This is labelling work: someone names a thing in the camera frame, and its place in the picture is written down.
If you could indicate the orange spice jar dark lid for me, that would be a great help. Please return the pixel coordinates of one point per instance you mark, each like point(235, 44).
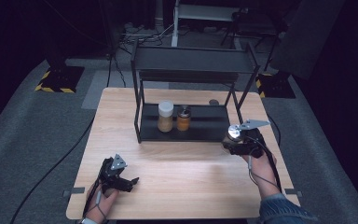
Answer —
point(183, 121)

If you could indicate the person's left hand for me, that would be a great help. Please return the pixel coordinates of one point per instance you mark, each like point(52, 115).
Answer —
point(104, 203)

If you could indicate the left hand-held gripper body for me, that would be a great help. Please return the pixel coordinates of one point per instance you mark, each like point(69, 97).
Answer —
point(112, 177)

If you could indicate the grey panel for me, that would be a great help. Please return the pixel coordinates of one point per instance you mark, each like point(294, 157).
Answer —
point(306, 37)

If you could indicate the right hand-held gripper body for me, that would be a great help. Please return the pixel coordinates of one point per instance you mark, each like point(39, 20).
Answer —
point(253, 141)

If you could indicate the black chair frame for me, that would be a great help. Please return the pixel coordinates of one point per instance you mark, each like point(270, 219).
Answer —
point(251, 25)

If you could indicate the white metal stand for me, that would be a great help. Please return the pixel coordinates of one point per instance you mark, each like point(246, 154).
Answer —
point(199, 12)

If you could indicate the black yellow striped stand base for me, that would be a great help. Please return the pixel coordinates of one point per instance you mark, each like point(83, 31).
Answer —
point(60, 81)
point(275, 85)

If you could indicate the round grey table grommet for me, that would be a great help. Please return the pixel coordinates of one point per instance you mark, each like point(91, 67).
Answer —
point(213, 102)

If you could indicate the person's right hand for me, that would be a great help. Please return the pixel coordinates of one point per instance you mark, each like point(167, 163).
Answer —
point(262, 174)

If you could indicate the black metal two-tier shelf rack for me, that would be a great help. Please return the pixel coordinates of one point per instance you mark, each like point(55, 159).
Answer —
point(199, 124)

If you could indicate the grey table edge clamp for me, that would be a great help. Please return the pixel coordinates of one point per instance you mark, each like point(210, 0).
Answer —
point(293, 192)
point(73, 191)

